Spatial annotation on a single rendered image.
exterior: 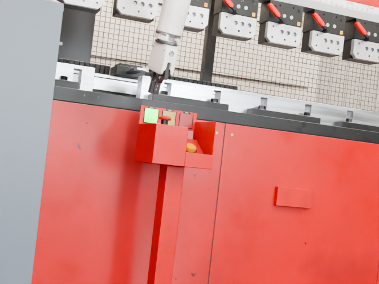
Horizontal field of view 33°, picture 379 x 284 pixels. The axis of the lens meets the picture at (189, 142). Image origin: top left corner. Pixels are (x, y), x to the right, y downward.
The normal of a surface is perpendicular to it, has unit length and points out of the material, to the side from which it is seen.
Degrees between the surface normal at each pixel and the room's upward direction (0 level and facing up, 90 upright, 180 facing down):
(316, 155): 90
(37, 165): 90
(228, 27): 90
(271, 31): 90
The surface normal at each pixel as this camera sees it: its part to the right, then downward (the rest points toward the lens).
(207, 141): -0.90, -0.11
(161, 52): -0.74, -0.05
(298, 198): 0.35, 0.01
